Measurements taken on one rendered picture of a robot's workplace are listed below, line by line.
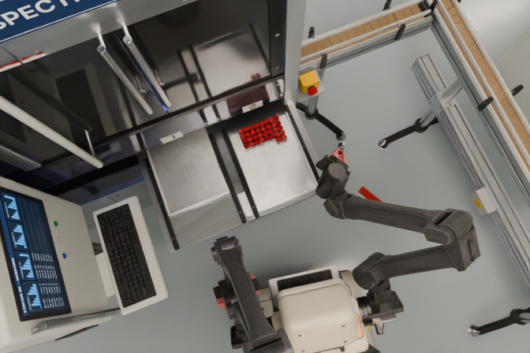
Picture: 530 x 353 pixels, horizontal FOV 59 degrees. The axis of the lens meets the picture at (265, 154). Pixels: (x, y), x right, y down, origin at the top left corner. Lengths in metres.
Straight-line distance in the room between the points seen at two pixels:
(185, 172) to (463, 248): 1.15
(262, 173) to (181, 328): 1.22
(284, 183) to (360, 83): 1.30
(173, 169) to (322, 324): 0.93
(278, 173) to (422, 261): 0.79
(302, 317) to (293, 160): 0.76
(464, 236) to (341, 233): 1.60
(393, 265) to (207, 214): 0.81
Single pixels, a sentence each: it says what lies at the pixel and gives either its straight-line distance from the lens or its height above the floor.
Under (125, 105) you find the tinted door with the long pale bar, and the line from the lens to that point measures 1.52.
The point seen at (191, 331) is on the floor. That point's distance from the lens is 2.81.
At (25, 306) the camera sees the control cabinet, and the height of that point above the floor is 1.44.
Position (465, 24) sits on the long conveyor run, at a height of 0.93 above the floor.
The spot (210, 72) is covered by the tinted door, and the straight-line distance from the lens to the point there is 1.49.
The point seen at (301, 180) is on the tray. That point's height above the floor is 0.88.
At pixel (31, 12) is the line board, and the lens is 1.05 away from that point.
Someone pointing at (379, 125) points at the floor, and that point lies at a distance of 2.96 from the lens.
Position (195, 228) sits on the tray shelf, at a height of 0.88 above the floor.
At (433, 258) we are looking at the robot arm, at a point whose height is 1.50.
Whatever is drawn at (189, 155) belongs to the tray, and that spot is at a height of 0.88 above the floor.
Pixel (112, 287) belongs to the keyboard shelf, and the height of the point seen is 0.80.
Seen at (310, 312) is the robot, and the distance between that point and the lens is 1.38.
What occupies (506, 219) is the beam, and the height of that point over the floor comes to 0.55.
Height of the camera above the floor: 2.75
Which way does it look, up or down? 75 degrees down
